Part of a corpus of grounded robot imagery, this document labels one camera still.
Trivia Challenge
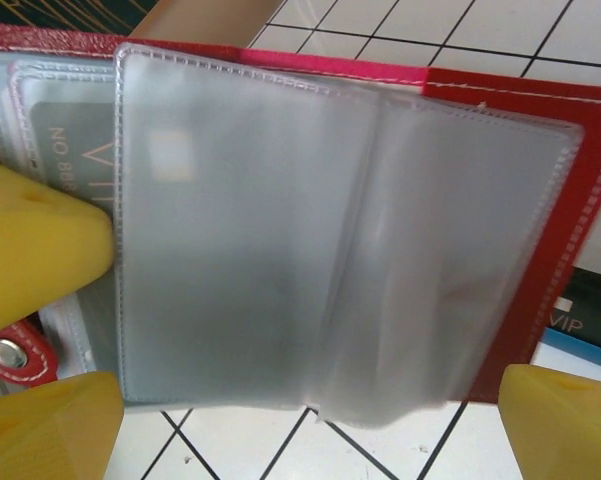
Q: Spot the grey VIP card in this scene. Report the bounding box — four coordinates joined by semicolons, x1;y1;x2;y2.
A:
22;99;119;211

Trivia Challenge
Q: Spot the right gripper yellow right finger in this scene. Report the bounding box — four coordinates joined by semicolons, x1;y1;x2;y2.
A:
497;363;601;480

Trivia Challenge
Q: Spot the red leather card holder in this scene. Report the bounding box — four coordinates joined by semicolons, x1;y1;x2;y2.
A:
0;22;601;432

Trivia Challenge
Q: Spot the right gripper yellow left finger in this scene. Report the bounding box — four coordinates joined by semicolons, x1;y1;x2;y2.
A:
0;369;126;480

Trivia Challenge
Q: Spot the black VIP card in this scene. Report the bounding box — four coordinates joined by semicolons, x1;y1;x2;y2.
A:
544;264;601;346

